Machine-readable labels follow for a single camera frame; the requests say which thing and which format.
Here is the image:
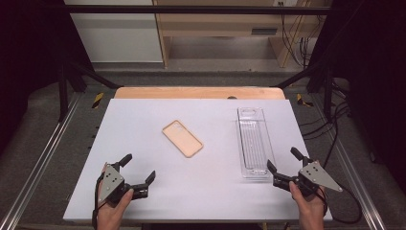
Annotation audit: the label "bundle of black floor cables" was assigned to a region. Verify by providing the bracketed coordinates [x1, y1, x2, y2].
[301, 80, 351, 142]

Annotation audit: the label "yellow black tape strip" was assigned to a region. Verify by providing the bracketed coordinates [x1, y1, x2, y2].
[92, 92, 105, 110]
[296, 93, 314, 108]

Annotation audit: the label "aluminium floor rail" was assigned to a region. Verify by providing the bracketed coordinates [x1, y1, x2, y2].
[331, 137, 388, 230]
[0, 92, 82, 230]

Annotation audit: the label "black horizontal frame bar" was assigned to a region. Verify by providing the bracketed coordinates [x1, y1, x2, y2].
[63, 4, 333, 15]

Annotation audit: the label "clear plastic packaging box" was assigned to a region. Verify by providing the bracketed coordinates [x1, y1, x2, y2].
[236, 106, 278, 183]

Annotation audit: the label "wooden table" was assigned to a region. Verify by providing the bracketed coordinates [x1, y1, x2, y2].
[114, 86, 286, 101]

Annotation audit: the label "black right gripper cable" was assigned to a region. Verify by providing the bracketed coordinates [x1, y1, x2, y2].
[314, 159, 364, 225]

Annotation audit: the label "person's right hand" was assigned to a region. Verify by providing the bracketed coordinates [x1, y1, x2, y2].
[288, 181, 327, 230]

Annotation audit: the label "beige phone case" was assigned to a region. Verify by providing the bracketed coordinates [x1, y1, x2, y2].
[161, 119, 205, 159]

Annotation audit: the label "person's left hand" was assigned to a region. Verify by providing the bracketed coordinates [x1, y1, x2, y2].
[96, 162, 135, 230]

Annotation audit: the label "hanging cables under desk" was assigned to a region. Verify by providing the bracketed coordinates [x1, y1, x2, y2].
[278, 1, 322, 69]

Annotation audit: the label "white cabinet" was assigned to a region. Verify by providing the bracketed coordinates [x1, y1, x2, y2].
[63, 0, 164, 63]

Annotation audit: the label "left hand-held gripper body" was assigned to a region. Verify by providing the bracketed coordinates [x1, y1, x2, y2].
[97, 162, 150, 205]

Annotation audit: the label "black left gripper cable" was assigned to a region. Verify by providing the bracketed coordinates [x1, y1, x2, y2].
[91, 173, 106, 230]

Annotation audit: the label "light wooden desk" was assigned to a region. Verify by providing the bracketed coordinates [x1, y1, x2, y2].
[152, 0, 333, 69]

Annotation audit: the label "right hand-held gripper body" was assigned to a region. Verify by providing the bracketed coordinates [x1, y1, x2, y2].
[272, 156, 344, 198]

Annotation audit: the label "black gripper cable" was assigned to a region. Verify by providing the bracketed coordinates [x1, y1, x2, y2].
[91, 173, 106, 230]
[314, 159, 364, 225]

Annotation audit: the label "black metal stand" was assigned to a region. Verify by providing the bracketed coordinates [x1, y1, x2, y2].
[56, 60, 123, 123]
[275, 58, 335, 123]

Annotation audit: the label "black curtain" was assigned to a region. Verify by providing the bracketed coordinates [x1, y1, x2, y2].
[0, 0, 94, 156]
[308, 0, 406, 188]

